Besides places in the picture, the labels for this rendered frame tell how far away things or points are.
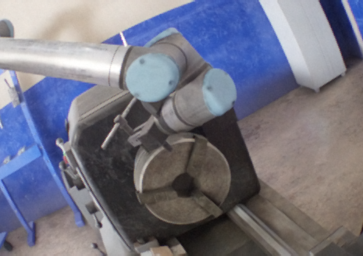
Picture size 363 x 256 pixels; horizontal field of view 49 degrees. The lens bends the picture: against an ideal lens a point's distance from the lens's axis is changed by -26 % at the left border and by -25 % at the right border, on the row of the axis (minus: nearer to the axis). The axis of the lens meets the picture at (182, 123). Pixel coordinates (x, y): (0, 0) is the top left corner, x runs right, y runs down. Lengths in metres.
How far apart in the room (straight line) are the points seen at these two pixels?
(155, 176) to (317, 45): 3.78
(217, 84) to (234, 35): 4.00
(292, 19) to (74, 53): 3.94
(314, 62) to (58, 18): 2.75
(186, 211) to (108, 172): 0.29
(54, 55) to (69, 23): 3.76
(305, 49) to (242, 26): 0.78
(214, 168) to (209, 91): 0.36
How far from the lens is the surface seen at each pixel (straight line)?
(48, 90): 4.80
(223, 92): 1.07
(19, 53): 1.05
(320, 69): 4.97
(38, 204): 5.12
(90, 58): 0.97
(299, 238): 1.32
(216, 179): 1.38
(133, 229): 1.61
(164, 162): 1.33
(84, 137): 1.50
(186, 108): 1.10
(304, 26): 4.86
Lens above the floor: 1.61
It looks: 16 degrees down
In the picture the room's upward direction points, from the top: 25 degrees counter-clockwise
